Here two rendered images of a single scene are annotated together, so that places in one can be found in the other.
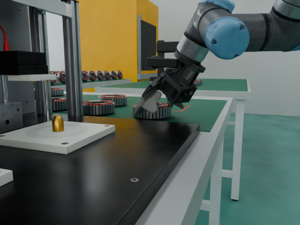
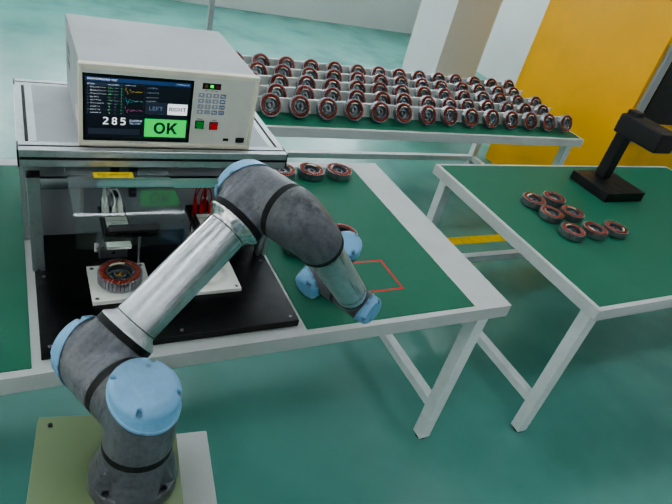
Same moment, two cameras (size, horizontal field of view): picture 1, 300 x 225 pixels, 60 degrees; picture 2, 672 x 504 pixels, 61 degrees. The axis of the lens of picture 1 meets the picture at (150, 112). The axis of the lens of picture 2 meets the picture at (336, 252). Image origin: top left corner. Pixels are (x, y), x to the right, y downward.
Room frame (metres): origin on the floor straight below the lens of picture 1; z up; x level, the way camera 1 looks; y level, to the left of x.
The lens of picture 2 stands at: (-0.39, -0.87, 1.81)
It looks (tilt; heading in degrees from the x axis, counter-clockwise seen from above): 33 degrees down; 36
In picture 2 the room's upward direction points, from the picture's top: 16 degrees clockwise
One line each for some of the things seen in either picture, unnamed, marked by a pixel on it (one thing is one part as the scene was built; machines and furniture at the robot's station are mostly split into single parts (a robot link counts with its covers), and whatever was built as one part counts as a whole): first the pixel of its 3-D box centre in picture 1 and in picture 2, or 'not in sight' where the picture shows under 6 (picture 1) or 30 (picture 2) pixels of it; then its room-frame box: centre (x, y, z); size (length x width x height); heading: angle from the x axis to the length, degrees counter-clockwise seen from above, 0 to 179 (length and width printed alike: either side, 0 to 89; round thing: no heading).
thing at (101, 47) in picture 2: not in sight; (157, 81); (0.46, 0.50, 1.22); 0.44 x 0.39 x 0.20; 160
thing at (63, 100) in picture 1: (52, 104); not in sight; (0.89, 0.34, 0.77); 0.11 x 0.11 x 0.04
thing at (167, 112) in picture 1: (152, 110); not in sight; (0.75, -0.01, 0.77); 0.11 x 0.11 x 0.04
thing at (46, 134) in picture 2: not in sight; (150, 123); (0.45, 0.51, 1.09); 0.68 x 0.44 x 0.05; 160
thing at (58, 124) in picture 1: (57, 122); not in sight; (0.45, 0.16, 0.80); 0.02 x 0.02 x 0.03
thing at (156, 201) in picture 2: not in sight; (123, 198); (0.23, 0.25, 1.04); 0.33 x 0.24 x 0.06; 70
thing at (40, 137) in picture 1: (58, 133); (208, 275); (0.45, 0.16, 0.78); 0.15 x 0.15 x 0.01; 70
